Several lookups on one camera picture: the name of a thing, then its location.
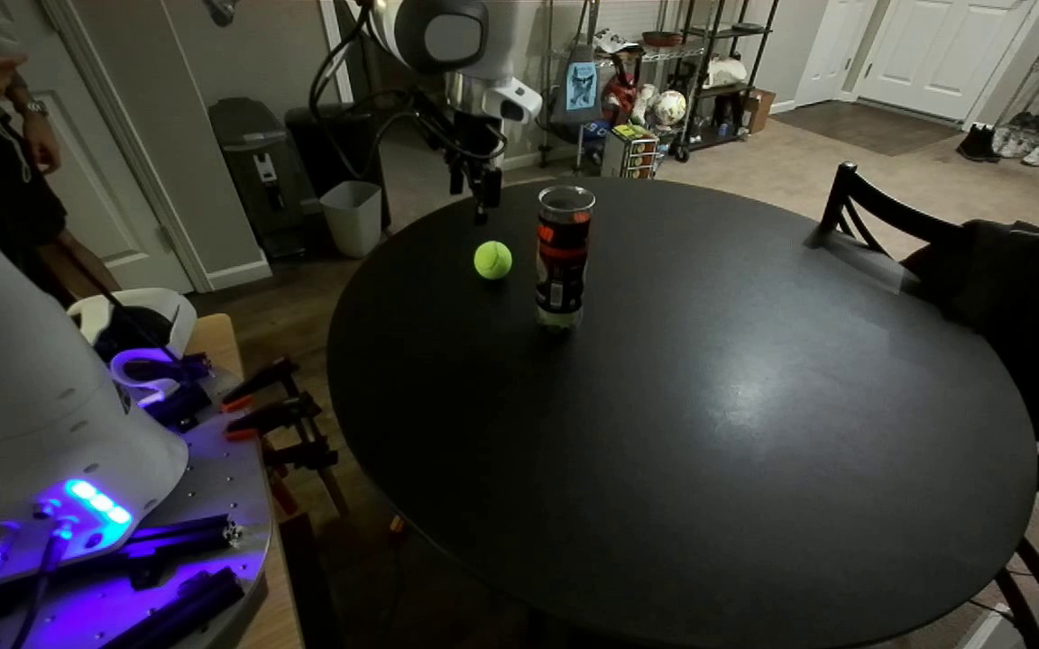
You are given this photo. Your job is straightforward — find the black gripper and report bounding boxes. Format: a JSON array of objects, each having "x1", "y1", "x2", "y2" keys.
[{"x1": 440, "y1": 108, "x2": 511, "y2": 231}]

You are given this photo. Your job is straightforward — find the yellow-green tennis ball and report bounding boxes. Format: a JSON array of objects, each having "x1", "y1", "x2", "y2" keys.
[{"x1": 469, "y1": 239, "x2": 521, "y2": 285}]

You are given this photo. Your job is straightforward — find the white ball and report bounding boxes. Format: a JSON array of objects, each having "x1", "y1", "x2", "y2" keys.
[{"x1": 648, "y1": 87, "x2": 694, "y2": 131}]

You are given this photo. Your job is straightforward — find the small white waste bin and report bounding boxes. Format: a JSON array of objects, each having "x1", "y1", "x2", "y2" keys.
[{"x1": 316, "y1": 178, "x2": 389, "y2": 260}]

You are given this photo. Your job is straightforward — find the blue white sign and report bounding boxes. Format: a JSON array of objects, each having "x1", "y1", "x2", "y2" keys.
[{"x1": 560, "y1": 57, "x2": 607, "y2": 120}]

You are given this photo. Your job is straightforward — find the box with colourful items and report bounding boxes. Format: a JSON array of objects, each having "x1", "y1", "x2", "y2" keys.
[{"x1": 600, "y1": 120, "x2": 665, "y2": 184}]

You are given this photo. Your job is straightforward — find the dark square bin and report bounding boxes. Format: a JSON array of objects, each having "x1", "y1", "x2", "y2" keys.
[{"x1": 285, "y1": 106, "x2": 383, "y2": 203}]

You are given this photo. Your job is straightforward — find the tall black bin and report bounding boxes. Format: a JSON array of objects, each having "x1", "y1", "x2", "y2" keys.
[{"x1": 204, "y1": 99, "x2": 316, "y2": 262}]

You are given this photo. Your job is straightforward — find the black storage shelf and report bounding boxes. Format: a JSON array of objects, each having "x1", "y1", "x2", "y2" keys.
[{"x1": 567, "y1": 0, "x2": 781, "y2": 165}]

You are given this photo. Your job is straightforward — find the small cardboard box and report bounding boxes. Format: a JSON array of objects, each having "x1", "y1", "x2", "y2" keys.
[{"x1": 738, "y1": 84, "x2": 780, "y2": 137}]

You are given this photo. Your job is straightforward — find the black orange bar clamp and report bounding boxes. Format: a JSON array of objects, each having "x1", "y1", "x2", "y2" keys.
[
  {"x1": 228, "y1": 393, "x2": 329, "y2": 449},
  {"x1": 263, "y1": 436, "x2": 343, "y2": 486},
  {"x1": 220, "y1": 358, "x2": 302, "y2": 410}
]

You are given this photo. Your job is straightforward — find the round black table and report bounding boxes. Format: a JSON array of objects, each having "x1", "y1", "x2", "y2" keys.
[{"x1": 326, "y1": 178, "x2": 1039, "y2": 649}]

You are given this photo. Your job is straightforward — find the light wooden table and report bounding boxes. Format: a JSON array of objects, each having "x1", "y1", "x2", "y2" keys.
[{"x1": 187, "y1": 309, "x2": 245, "y2": 388}]

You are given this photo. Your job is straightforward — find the white closet door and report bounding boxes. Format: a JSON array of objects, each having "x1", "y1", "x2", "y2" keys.
[{"x1": 44, "y1": 0, "x2": 273, "y2": 292}]

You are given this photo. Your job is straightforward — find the white bag with dark contents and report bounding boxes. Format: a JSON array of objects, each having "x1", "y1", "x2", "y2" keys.
[{"x1": 64, "y1": 285, "x2": 203, "y2": 364}]

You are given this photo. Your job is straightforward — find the white device with blue light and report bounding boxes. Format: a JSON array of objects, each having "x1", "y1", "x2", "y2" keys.
[{"x1": 0, "y1": 418, "x2": 273, "y2": 649}]

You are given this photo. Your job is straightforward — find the grey door mat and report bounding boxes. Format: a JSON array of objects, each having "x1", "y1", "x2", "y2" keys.
[{"x1": 777, "y1": 99, "x2": 963, "y2": 160}]

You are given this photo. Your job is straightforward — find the black metal bar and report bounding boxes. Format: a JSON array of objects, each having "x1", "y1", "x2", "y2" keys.
[
  {"x1": 98, "y1": 561, "x2": 249, "y2": 649},
  {"x1": 119, "y1": 512, "x2": 245, "y2": 569}
]

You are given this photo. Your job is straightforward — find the white panel door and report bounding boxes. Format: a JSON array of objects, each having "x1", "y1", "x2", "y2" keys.
[{"x1": 854, "y1": 0, "x2": 1039, "y2": 123}]

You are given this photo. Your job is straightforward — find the black shoe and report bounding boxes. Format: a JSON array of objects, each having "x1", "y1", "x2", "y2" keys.
[{"x1": 953, "y1": 123, "x2": 1004, "y2": 162}]

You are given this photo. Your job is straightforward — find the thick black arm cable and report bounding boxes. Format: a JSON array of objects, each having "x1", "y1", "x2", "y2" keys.
[{"x1": 305, "y1": 0, "x2": 383, "y2": 123}]

